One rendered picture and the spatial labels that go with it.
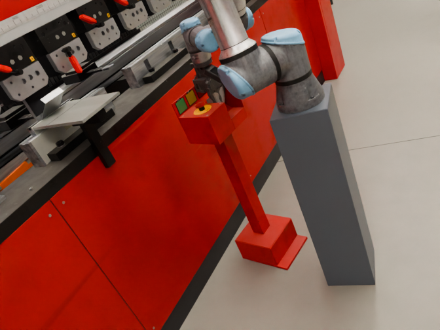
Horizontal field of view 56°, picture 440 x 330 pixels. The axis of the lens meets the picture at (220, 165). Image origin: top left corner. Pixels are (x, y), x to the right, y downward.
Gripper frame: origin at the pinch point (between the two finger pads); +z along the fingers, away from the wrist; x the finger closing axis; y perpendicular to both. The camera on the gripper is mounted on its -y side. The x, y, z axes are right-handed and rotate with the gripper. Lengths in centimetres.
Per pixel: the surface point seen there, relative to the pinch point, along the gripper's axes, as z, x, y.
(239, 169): 25.4, 6.3, -3.8
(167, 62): -14.2, -11.9, 34.7
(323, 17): 29, -170, 38
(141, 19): -34, -12, 40
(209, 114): -5.3, 13.1, -5.4
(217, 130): 1.4, 13.4, -6.7
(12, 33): -52, 44, 34
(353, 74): 76, -173, 23
